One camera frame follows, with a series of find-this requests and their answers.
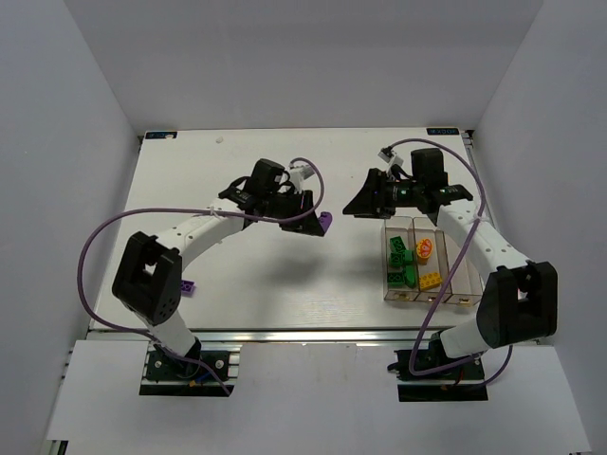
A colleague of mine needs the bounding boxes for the aluminium table rail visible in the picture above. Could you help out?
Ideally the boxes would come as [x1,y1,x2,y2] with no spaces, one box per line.
[87,329,537,345]

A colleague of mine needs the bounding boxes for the clear container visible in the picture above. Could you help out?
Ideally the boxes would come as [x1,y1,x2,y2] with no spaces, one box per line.
[441,231,483,307]
[414,218,448,302]
[381,217,419,302]

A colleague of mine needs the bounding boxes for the purple cable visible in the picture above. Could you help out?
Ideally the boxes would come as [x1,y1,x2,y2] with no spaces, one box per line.
[77,156,326,397]
[386,137,516,390]

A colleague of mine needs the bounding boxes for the left clear container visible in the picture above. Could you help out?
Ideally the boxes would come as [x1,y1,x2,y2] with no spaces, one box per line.
[381,217,419,302]

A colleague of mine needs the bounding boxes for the purple lego brick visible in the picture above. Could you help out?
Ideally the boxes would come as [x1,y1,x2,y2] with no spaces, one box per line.
[180,280,195,298]
[318,211,333,233]

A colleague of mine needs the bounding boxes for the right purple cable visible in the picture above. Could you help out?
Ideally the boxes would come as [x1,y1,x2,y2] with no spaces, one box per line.
[386,137,516,390]

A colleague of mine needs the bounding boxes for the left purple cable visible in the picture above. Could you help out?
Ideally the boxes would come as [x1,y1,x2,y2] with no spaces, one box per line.
[77,156,326,397]

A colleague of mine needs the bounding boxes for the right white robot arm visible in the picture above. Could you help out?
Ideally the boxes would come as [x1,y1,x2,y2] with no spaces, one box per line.
[342,139,559,376]

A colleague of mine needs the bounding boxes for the green lego brick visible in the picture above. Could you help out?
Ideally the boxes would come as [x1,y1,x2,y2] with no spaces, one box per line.
[386,270,405,287]
[389,236,407,254]
[388,253,404,268]

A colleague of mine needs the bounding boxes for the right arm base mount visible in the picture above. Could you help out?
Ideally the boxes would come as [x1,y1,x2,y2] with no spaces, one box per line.
[387,350,488,403]

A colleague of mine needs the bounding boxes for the right clear container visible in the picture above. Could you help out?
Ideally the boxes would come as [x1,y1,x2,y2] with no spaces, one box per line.
[441,231,483,307]

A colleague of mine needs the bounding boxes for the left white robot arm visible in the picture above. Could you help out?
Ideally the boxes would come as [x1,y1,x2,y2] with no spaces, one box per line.
[112,157,331,368]

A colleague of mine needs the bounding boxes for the middle clear container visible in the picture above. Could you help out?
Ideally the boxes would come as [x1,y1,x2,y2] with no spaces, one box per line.
[414,218,448,302]

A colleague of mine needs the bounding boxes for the right blue table label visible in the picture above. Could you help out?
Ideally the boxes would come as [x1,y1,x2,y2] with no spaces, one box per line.
[426,127,460,136]

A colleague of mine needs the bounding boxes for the yellow lego brick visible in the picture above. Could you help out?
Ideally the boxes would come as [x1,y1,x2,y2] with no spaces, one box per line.
[419,272,443,291]

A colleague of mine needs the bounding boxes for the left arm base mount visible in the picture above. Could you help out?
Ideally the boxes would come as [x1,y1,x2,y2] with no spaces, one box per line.
[139,345,240,398]

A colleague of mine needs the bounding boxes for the orange oval lego piece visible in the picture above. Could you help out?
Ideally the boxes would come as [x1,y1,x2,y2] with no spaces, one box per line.
[415,237,434,264]

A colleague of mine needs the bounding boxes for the blue table label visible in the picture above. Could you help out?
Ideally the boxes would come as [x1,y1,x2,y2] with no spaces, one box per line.
[426,127,460,136]
[144,131,177,140]

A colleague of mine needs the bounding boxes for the left blue table label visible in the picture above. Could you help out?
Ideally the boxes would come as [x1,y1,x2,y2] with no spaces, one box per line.
[144,131,177,140]

